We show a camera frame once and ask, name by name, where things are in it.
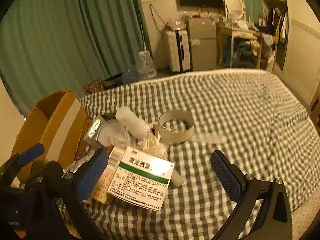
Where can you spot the wide green curtain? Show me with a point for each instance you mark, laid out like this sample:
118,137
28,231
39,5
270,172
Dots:
62,30

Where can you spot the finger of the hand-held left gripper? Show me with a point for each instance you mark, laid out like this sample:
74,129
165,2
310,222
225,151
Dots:
31,153
52,168

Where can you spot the small clear water bottle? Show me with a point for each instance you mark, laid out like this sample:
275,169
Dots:
130,76

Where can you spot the wooden chair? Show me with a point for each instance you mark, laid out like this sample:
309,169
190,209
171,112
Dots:
315,115

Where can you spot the crinkled silver foil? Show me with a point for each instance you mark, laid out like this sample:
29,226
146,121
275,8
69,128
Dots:
72,166

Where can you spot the white green medicine box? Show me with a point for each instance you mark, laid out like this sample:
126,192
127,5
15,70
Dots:
142,180

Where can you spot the hanging clothes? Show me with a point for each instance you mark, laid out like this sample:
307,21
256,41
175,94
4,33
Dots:
277,22

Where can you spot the orange medicine box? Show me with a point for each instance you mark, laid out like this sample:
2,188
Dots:
107,177

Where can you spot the white oval mirror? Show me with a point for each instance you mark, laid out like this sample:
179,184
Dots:
235,3

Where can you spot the large clear water bottle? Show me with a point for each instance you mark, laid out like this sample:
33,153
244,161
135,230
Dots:
146,66

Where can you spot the crumpled white tissue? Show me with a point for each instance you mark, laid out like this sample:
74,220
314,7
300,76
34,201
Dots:
152,145

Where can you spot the silver blister pack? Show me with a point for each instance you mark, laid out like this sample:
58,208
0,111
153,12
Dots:
93,132

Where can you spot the clear plastic bag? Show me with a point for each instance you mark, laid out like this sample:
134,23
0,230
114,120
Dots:
176,23

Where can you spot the white louvered wardrobe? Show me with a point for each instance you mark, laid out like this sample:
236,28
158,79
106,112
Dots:
300,55

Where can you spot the dark shoes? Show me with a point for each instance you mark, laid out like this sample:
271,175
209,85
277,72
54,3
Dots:
113,80

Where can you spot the brown cardboard box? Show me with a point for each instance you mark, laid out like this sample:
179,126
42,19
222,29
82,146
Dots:
55,120

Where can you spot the patterned brown bag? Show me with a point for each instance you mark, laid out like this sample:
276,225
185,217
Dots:
93,87

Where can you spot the cream dressing table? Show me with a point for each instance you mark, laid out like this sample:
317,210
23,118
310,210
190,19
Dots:
240,33

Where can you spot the small white tube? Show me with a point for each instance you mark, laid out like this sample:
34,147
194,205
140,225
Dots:
178,178

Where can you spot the white suitcase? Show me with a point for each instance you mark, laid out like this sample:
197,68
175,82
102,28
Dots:
172,52

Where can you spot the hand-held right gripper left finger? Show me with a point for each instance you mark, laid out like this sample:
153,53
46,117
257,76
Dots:
92,177

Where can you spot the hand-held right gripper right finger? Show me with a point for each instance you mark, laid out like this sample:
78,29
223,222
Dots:
225,177

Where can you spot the checked bed sheet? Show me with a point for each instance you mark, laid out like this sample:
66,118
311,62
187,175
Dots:
237,120

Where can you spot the clear plastic strip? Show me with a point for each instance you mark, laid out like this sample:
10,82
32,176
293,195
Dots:
212,138

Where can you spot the grey small fridge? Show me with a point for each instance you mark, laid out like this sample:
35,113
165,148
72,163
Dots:
202,47

